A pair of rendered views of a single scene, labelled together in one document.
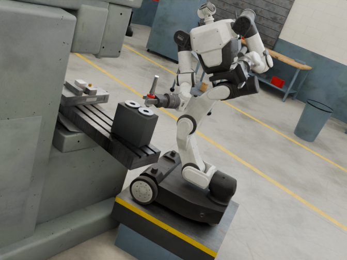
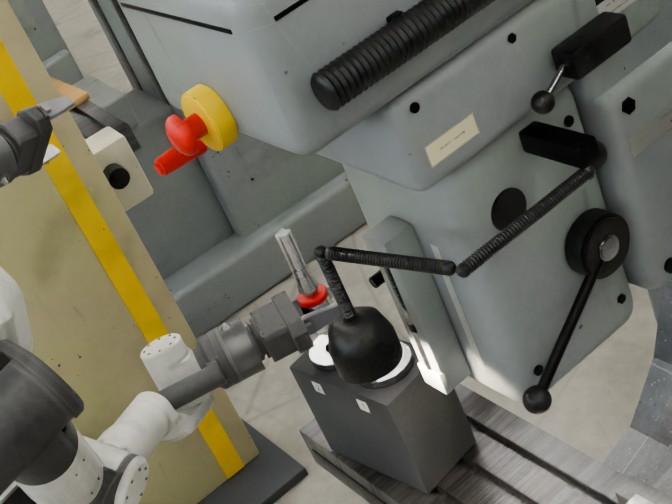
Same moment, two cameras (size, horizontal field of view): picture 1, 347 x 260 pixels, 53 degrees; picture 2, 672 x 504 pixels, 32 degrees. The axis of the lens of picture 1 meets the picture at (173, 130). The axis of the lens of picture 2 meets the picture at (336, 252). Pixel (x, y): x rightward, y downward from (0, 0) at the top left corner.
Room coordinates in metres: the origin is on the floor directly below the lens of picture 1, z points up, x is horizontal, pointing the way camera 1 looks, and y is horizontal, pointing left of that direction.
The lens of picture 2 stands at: (3.04, 1.04, 2.17)
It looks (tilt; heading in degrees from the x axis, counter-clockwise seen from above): 31 degrees down; 214
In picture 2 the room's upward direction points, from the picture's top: 24 degrees counter-clockwise
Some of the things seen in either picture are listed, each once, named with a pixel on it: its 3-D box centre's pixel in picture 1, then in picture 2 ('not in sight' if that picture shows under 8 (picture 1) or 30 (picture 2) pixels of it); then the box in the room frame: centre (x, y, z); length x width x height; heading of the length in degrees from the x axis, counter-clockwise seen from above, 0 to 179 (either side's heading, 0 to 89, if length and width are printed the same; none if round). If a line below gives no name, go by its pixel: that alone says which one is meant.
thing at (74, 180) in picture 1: (74, 169); not in sight; (2.09, 0.57, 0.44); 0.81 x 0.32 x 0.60; 147
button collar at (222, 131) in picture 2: not in sight; (209, 117); (2.26, 0.46, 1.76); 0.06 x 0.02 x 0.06; 57
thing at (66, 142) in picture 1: (81, 126); not in sight; (2.07, 0.58, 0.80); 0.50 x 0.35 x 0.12; 147
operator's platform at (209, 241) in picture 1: (174, 220); not in sight; (2.24, -0.25, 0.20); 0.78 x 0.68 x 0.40; 75
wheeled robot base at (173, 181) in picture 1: (191, 180); not in sight; (2.24, -0.25, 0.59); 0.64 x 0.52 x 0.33; 75
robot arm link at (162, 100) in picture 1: (163, 100); (262, 335); (1.92, 0.11, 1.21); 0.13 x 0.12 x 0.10; 40
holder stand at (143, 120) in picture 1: (134, 122); (380, 401); (1.88, 0.23, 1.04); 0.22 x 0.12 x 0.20; 66
